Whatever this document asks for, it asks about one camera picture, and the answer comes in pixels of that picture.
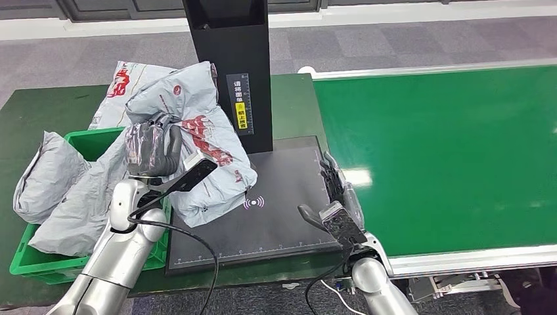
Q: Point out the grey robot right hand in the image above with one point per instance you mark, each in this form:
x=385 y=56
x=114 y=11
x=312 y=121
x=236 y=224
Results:
x=346 y=193

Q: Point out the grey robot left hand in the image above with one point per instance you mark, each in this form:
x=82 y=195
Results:
x=148 y=152

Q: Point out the grey parcel bag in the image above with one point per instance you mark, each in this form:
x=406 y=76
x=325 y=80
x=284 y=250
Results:
x=48 y=182
x=191 y=95
x=78 y=208

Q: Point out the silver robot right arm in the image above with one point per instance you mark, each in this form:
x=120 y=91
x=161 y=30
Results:
x=378 y=287

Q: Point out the large white printed parcel bag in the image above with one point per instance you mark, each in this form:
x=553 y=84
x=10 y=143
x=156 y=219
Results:
x=111 y=108

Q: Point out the green conveyor belt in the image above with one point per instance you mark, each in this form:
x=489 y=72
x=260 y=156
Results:
x=435 y=152

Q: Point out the white conveyor roller end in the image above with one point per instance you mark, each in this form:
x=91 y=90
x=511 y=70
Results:
x=305 y=69

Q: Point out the green plastic crate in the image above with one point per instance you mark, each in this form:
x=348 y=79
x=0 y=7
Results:
x=93 y=145

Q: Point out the black yellow label sticker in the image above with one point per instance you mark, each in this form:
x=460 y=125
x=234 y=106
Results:
x=239 y=113

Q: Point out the black scanner column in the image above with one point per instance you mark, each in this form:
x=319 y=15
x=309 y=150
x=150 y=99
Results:
x=230 y=43

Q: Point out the black bulky object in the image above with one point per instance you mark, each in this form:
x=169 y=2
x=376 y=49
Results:
x=535 y=295

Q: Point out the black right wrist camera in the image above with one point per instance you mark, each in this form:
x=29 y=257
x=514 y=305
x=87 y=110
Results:
x=343 y=226

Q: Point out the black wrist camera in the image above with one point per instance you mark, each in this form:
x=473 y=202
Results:
x=343 y=226
x=196 y=174

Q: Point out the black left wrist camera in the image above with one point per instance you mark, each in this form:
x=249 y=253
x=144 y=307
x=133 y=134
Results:
x=196 y=174

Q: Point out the black scanner base plate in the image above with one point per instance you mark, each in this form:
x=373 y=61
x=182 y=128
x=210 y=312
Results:
x=283 y=226

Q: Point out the aluminium conveyor frame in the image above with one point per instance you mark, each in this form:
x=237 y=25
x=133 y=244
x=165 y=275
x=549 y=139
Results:
x=391 y=71

